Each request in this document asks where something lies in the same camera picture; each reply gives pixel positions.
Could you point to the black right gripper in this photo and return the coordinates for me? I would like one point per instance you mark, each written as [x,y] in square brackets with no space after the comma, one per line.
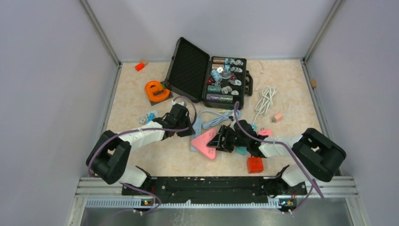
[217,141]

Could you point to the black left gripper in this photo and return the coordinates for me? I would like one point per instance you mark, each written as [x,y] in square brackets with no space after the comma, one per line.
[190,131]

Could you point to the light blue power strip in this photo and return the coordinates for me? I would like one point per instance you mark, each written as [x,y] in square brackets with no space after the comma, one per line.
[197,128]

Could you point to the pink triangular power strip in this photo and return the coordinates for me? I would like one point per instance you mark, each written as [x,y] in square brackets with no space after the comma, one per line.
[200,144]

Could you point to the small blue plug adapter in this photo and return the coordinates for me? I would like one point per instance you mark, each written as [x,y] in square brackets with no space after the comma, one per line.
[150,117]

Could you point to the red cube socket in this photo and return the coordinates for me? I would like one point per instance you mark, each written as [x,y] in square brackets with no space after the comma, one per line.
[255,165]

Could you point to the small pink plug adapter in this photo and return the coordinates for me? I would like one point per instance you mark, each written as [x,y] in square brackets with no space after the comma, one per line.
[277,117]

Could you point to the teal power strip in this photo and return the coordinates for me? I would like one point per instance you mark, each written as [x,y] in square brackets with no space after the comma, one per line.
[243,150]

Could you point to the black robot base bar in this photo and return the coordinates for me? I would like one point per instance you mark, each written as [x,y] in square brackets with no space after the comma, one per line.
[220,190]

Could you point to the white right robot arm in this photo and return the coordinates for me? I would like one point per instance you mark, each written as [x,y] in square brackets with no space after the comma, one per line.
[315,155]

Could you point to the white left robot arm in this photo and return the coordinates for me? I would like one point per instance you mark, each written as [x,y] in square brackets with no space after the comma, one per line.
[109,158]

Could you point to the light blue plug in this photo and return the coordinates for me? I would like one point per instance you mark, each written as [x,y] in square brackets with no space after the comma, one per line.
[206,125]

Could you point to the orange tape dispenser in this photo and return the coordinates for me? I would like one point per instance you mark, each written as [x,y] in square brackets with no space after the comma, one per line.
[156,92]

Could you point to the black open carrying case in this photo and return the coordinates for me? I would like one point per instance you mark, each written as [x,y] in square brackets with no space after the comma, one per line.
[216,81]

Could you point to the small red block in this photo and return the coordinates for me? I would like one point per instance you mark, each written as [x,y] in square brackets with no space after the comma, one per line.
[140,66]

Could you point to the small wooden block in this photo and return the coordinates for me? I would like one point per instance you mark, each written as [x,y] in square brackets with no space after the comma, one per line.
[144,62]

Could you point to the wooden block on rail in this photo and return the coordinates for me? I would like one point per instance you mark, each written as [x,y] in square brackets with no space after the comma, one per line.
[313,83]

